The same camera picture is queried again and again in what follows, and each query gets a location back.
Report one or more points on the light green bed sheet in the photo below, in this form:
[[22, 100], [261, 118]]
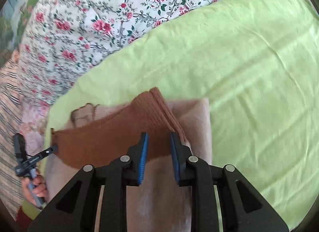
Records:
[[257, 63]]

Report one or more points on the floral rose quilt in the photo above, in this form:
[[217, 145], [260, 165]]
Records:
[[63, 39]]

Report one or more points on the pink peony floral pillow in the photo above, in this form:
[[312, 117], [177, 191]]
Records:
[[33, 126]]

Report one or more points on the person's left hand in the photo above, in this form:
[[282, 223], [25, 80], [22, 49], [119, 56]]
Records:
[[34, 189]]

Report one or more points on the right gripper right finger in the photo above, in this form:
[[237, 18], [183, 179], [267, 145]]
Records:
[[222, 198]]

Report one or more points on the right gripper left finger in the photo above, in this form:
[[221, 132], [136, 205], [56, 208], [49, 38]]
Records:
[[75, 206]]

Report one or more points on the beige fuzzy sweater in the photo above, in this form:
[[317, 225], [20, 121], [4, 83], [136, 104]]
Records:
[[96, 135]]

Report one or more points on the black camera box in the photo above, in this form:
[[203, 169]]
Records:
[[19, 147]]

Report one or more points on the plaid checked blanket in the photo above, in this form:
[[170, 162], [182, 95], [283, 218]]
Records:
[[11, 193]]

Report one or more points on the framed landscape painting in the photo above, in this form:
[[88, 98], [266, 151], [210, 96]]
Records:
[[14, 17]]

